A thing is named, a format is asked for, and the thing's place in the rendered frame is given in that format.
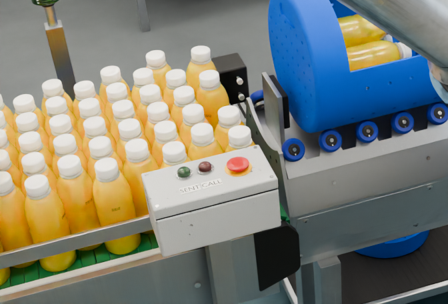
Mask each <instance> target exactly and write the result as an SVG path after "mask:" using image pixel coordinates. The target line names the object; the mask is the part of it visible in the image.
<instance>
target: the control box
mask: <svg viewBox="0 0 448 304"><path fill-rule="evenodd" d="M233 157H244V158H246V159H248V160H249V166H248V168H246V169H245V170H243V171H240V172H236V171H230V170H229V169H228V168H227V162H228V160H230V159H231V158H233ZM202 161H208V162H210V163H211V165H212V169H211V170H210V171H208V172H201V171H199V170H198V165H199V164H200V162H202ZM182 166H186V167H188V168H190V170H191V174H190V175H189V176H188V177H179V176H178V175H177V170H178V168H180V167H182ZM141 178H142V182H143V185H144V191H145V197H146V201H147V207H148V211H149V217H150V221H151V224H152V227H153V230H154V233H155V236H156V239H157V242H158V246H159V249H160V252H161V255H162V256H163V257H167V256H170V255H174V254H178V253H182V252H185V251H190V250H192V249H197V248H200V247H204V246H208V245H212V244H215V243H220V242H222V241H227V240H230V239H234V238H238V237H242V236H245V235H249V234H252V233H257V232H260V231H264V230H267V229H272V228H275V227H279V226H281V214H280V206H279V190H278V178H277V177H276V175H275V173H274V171H273V170H272V168H271V166H270V164H269V162H268V160H267V159H266V157H265V156H264V154H263V152H262V150H261V148H260V146H259V145H254V146H251V147H246V148H243V149H238V150H235V151H230V152H227V153H222V154H219V155H214V156H211V157H206V158H203V159H198V160H195V161H190V162H187V163H182V164H179V165H174V166H171V167H166V168H163V169H158V170H155V171H150V172H147V173H142V174H141ZM217 180H218V181H219V182H220V183H218V181H217ZM213 181H214V182H215V184H214V182H213ZM209 182H211V183H212V184H213V185H212V184H211V183H210V184H211V185H209ZM204 183H205V184H204ZM216 183H218V184H216ZM196 185H197V186H198V188H197V186H196ZM202 185H203V186H204V187H203V186H202ZM193 186H194V188H195V190H194V189H193ZM206 186H207V187H206ZM188 187H190V188H192V189H190V188H188ZM184 188H186V189H188V190H186V189H185V190H186V192H185V190H184ZM189 189H190V190H189ZM180 190H182V191H180ZM183 191H184V193H183Z"/></svg>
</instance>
